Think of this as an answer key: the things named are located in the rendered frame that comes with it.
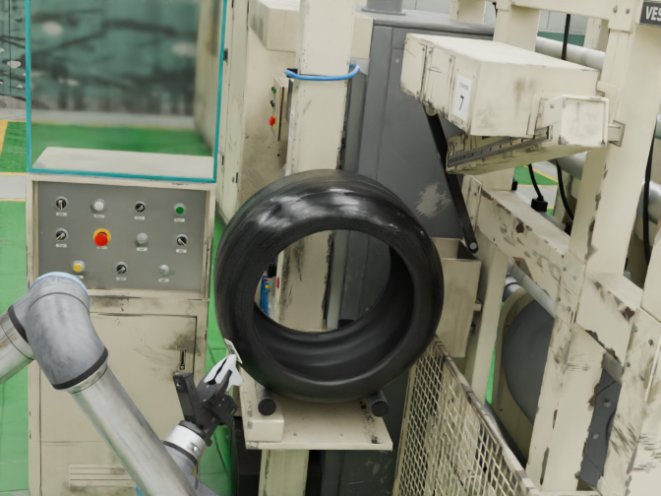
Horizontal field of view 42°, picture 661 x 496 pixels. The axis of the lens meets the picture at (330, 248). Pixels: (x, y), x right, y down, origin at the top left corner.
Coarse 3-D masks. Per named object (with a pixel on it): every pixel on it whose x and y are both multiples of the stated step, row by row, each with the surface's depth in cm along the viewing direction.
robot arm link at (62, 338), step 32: (32, 320) 156; (64, 320) 155; (32, 352) 156; (64, 352) 152; (96, 352) 156; (64, 384) 154; (96, 384) 157; (96, 416) 159; (128, 416) 161; (128, 448) 162; (160, 448) 167; (160, 480) 166
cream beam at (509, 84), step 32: (416, 64) 208; (448, 64) 183; (480, 64) 164; (512, 64) 164; (544, 64) 168; (576, 64) 176; (416, 96) 207; (448, 96) 182; (480, 96) 166; (512, 96) 166; (544, 96) 167; (480, 128) 168; (512, 128) 168
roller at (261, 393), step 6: (258, 384) 216; (258, 390) 213; (264, 390) 212; (258, 396) 211; (264, 396) 209; (270, 396) 210; (258, 402) 209; (264, 402) 207; (270, 402) 207; (258, 408) 208; (264, 408) 208; (270, 408) 208; (264, 414) 208; (270, 414) 209
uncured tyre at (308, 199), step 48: (288, 192) 199; (336, 192) 196; (384, 192) 205; (240, 240) 197; (288, 240) 194; (384, 240) 198; (432, 240) 206; (240, 288) 197; (384, 288) 234; (432, 288) 204; (240, 336) 201; (288, 336) 231; (336, 336) 234; (384, 336) 232; (432, 336) 211; (288, 384) 206; (336, 384) 208; (384, 384) 211
